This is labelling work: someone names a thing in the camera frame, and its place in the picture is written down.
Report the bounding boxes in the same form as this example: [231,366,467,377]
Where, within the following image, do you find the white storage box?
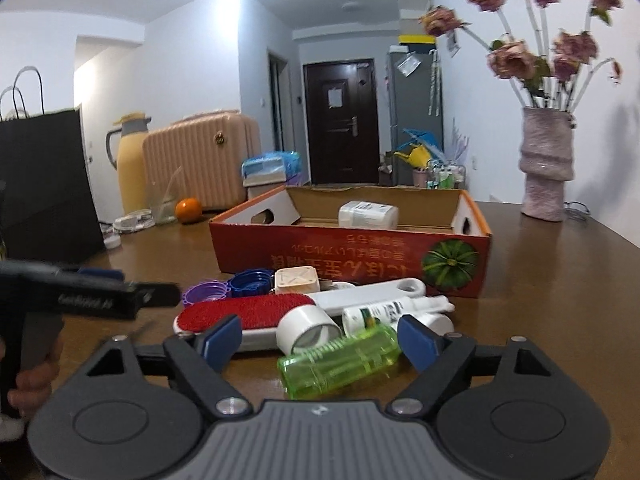
[245,175,288,201]

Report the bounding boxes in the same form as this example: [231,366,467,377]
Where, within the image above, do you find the beige square box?
[275,266,321,295]

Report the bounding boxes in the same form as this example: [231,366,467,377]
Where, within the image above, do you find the dark side door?
[268,50,292,153]

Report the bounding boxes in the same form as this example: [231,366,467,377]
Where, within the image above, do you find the blue wipes pack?
[242,151,301,181]

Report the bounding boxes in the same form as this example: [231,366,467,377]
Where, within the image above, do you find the blue folding rack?
[402,128,443,153]

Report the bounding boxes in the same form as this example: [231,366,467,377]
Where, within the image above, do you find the dark brown entrance door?
[303,58,379,185]

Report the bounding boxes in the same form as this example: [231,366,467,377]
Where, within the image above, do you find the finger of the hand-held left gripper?
[134,282,182,309]
[75,268,126,284]

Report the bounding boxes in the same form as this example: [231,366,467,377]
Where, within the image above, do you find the white wide bottle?
[338,201,400,231]

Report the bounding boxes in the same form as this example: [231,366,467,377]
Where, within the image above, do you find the blue ribbed cap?
[229,268,276,298]

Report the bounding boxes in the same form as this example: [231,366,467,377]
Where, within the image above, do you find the pink ribbed suitcase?
[142,112,262,212]

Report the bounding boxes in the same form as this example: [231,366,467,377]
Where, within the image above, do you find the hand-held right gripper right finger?
[390,314,581,418]

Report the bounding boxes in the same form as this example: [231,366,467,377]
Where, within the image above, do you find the bunch of pink artificial flowers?
[419,0,626,111]

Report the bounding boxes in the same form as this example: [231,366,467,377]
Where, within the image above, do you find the pink textured vase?
[517,106,576,222]

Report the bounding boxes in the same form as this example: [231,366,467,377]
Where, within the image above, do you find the rack of small bottles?
[427,160,468,191]

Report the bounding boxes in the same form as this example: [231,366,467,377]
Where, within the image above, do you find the person's left hand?
[7,332,65,418]

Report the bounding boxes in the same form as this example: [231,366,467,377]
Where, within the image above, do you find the purple decoration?
[445,132,471,166]

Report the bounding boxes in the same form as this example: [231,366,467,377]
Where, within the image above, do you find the orange fruit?
[175,197,203,224]

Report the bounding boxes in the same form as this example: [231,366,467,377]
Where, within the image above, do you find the red cardboard box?
[208,185,493,298]

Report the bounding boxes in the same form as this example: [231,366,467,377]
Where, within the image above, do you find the clear glass cup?
[149,165,183,226]

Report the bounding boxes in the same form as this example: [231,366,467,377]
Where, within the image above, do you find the yellow box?
[398,34,437,52]

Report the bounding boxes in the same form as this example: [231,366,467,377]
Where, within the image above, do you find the green transparent bottle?
[277,324,402,400]

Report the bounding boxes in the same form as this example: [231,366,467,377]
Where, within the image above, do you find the yellow watering can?
[393,144,432,170]

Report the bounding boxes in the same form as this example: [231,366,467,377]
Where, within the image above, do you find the white charger with cable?
[114,210,155,233]

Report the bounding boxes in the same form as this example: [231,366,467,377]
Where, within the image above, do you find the yellow thermos jug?
[105,112,151,216]

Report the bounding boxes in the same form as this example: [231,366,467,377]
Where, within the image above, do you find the grey fridge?
[386,45,444,187]

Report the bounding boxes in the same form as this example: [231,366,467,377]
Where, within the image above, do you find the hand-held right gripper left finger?
[60,314,253,418]

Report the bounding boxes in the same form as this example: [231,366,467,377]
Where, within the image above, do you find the red and white lint brush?
[173,277,427,352]

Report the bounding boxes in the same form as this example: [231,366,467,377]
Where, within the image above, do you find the purple ribbed cap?
[181,281,230,308]

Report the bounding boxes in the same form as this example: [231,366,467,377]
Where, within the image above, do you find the white bottle with green label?
[342,296,456,336]

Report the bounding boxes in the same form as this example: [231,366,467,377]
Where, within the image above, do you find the white tape roll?
[276,305,343,356]

